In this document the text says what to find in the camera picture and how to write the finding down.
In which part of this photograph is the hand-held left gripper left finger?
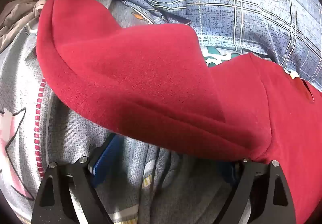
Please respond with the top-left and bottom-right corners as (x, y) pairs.
(31, 133), (124, 224)

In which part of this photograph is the white crumpled cloth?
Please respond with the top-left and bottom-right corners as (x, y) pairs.
(0, 0), (47, 47)

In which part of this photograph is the red fleece garment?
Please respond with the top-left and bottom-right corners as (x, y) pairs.
(36, 0), (322, 224)

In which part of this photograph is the grey printed bed sheet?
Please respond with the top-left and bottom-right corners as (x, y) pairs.
(0, 0), (252, 224)

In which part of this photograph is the blue plaid blanket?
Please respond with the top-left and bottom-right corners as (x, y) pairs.
(94, 0), (322, 86)

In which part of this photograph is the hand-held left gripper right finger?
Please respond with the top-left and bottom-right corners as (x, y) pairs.
(214, 159), (297, 224)

